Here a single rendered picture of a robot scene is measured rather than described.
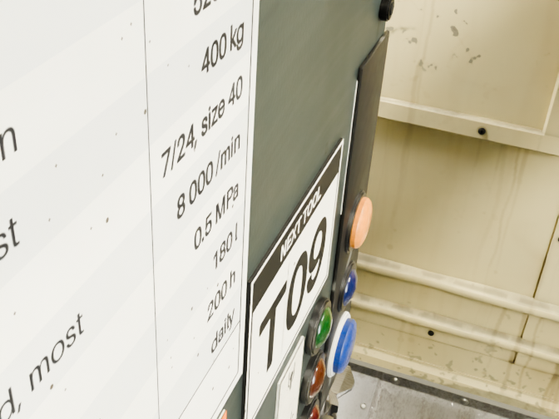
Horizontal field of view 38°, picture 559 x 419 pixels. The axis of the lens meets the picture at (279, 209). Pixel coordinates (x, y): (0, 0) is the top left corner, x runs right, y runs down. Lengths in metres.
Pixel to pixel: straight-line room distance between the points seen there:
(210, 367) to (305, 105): 0.09
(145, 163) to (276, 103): 0.08
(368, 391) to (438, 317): 0.20
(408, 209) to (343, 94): 0.93
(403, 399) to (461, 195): 0.41
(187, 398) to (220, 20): 0.10
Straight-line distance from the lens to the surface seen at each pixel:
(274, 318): 0.28
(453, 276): 1.28
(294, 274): 0.29
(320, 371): 0.38
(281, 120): 0.24
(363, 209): 0.38
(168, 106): 0.16
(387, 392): 1.44
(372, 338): 1.40
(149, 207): 0.16
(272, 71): 0.22
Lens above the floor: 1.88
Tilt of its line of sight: 34 degrees down
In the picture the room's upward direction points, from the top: 4 degrees clockwise
